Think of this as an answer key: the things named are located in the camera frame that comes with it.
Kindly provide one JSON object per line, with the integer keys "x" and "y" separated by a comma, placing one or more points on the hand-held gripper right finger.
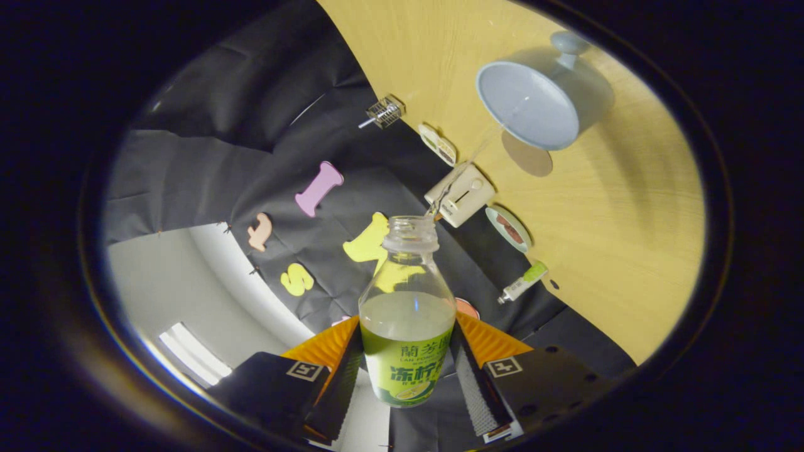
{"x": 468, "y": 383}

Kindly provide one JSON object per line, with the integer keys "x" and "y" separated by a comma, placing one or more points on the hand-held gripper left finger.
{"x": 342, "y": 389}

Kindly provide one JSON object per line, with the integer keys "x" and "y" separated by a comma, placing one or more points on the clear juice bottle green label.
{"x": 407, "y": 358}

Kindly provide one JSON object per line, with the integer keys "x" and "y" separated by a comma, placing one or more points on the round brown coaster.
{"x": 534, "y": 161}

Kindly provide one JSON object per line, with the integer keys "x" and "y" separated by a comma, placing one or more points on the slim white green bottle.
{"x": 521, "y": 285}

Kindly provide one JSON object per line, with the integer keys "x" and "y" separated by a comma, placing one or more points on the pale green plate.
{"x": 522, "y": 243}

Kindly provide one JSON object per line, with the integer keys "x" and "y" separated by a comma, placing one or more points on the ceiling light panel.
{"x": 195, "y": 355}

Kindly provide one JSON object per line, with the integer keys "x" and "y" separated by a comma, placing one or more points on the brown bread piece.
{"x": 502, "y": 220}
{"x": 515, "y": 234}

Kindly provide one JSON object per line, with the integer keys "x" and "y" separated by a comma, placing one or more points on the white toaster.
{"x": 465, "y": 198}

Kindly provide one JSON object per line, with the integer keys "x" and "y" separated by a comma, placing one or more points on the wooden table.
{"x": 628, "y": 251}

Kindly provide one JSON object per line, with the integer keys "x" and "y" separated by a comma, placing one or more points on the white divided snack tray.
{"x": 440, "y": 145}

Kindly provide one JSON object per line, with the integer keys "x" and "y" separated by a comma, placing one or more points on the pale drinking straw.
{"x": 366, "y": 123}

